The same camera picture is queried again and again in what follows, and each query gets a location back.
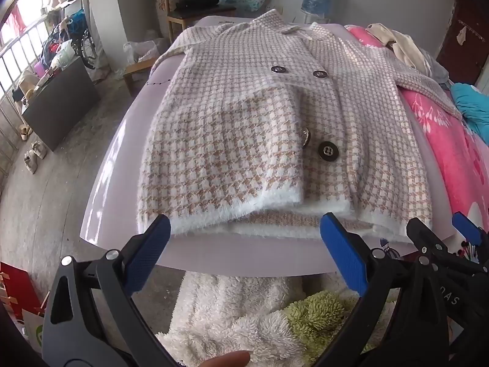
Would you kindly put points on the beige garment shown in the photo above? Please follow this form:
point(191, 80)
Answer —
point(405, 46)

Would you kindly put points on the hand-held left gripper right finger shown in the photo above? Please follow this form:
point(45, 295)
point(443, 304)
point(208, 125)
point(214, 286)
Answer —
point(344, 252)

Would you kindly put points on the wooden chair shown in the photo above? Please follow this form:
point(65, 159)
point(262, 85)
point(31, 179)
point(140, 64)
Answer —
point(198, 13)

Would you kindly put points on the bed with pale pink sheet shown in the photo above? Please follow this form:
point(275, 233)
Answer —
point(126, 160)

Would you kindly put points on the grey cloth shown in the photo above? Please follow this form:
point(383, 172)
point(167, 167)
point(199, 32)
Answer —
point(437, 70)

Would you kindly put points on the white paper bag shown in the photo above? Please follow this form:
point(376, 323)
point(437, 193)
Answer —
point(36, 328)

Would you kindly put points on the white fleece garment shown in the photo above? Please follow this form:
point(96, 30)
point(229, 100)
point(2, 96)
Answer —
point(229, 313)

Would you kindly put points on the beige houndstooth coat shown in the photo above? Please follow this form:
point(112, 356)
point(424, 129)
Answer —
point(229, 122)

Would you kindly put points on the wheelchair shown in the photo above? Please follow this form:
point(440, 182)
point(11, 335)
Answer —
point(86, 49)

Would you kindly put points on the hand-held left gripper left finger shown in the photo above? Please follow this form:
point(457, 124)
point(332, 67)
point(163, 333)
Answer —
point(149, 252)

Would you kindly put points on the pink floral blanket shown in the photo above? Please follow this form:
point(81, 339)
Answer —
point(439, 141)

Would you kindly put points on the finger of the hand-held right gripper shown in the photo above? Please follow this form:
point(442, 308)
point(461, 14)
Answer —
point(466, 229)
point(424, 235)

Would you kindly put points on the dark grey cabinet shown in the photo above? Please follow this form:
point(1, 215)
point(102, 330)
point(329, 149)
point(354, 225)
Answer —
point(61, 107)

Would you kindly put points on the red hanging cloth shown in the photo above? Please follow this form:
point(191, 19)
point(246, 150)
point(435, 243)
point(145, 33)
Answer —
point(17, 17)

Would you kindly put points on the metal window grille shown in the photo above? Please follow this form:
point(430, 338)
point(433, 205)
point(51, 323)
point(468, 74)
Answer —
point(11, 84)

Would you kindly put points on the white printed bed sheet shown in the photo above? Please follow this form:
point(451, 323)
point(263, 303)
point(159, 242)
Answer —
point(389, 250)

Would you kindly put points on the red box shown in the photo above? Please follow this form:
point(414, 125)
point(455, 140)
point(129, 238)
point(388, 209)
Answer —
point(15, 283)

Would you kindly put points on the teal garment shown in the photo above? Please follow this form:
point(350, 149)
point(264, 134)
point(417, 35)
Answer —
point(472, 107)

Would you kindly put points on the clear plastic bag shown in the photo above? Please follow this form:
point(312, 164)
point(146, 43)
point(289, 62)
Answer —
point(143, 49)

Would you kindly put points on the dark brown wooden door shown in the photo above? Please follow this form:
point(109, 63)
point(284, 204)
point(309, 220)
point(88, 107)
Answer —
point(470, 46)

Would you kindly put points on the low wooden stool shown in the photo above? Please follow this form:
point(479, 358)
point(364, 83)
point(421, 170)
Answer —
point(133, 70)

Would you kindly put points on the pink plastic container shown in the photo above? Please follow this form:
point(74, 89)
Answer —
point(40, 70)

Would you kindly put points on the green fuzzy cloth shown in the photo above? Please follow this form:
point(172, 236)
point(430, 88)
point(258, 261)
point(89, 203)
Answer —
point(317, 313)

